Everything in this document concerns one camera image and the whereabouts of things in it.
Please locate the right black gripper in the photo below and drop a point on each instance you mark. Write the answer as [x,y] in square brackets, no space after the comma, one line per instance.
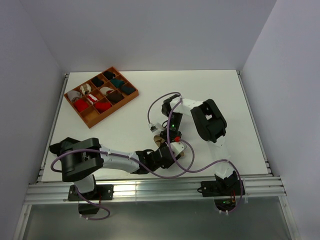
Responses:
[172,135]

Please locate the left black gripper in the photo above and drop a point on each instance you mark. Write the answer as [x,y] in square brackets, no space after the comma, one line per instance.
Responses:
[166,165]

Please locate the beige argyle sock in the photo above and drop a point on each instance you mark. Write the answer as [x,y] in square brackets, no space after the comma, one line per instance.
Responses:
[161,142]

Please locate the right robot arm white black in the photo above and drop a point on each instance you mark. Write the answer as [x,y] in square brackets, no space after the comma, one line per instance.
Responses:
[210,126]

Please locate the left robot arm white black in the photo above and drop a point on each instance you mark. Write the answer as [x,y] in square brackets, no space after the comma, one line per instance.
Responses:
[80,159]

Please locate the dark green rolled sock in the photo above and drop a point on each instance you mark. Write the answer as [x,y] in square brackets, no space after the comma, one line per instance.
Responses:
[128,90]

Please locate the teal rolled sock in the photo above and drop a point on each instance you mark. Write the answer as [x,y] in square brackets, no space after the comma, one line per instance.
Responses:
[117,83]

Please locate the white red rolled sock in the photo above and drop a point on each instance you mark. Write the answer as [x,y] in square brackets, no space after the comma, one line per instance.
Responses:
[106,90]

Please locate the orange divided sock tray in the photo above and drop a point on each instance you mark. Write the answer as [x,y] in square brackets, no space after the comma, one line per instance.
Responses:
[91,116]

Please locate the red white striped sock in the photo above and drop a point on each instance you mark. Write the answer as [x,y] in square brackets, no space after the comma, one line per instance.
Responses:
[92,99]

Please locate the black blue patterned sock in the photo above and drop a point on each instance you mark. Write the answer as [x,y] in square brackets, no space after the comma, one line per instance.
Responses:
[58,148]

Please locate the black rolled sock far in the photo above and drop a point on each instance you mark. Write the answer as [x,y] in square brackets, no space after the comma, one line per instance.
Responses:
[109,75]

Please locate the black rolled sock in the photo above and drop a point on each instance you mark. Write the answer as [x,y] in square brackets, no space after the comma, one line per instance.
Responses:
[109,75]
[97,82]

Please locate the black rolled sock middle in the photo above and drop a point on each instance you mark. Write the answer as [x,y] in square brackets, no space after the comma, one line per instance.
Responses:
[97,82]

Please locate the beige brown rolled sock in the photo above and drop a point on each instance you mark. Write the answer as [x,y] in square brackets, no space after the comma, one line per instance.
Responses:
[85,88]

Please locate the grey rolled sock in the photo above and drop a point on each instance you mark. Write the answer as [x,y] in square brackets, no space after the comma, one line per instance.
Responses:
[74,95]

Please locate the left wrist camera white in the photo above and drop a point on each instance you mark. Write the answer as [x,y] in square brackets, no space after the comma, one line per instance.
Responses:
[177,147]

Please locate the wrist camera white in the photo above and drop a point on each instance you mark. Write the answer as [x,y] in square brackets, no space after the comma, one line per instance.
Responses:
[155,127]
[177,147]

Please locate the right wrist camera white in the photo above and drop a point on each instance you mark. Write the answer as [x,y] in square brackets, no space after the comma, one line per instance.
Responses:
[155,127]

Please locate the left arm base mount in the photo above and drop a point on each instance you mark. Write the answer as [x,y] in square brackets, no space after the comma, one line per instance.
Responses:
[93,199]

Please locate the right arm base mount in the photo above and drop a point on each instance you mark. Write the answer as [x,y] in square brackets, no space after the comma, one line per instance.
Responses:
[226,196]

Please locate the aluminium rail frame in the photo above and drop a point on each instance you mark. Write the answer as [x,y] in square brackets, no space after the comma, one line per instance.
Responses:
[171,209]

